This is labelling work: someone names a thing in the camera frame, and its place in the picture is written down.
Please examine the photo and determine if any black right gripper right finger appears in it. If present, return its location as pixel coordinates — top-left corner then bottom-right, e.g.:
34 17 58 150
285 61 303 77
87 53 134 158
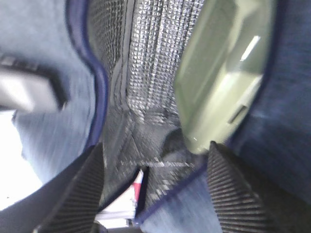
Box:
207 142 311 233

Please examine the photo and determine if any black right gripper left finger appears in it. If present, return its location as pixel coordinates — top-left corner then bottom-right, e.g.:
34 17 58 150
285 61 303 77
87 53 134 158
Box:
0 144 104 233

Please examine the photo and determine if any green lid glass container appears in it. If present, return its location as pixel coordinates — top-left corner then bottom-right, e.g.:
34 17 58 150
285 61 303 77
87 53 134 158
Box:
174 0 277 154

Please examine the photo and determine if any navy blue lunch bag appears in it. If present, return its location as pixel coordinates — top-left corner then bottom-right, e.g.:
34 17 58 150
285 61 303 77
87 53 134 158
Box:
0 0 311 233

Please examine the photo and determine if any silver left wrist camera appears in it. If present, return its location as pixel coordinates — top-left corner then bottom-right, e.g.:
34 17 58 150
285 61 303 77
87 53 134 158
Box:
0 53 69 113

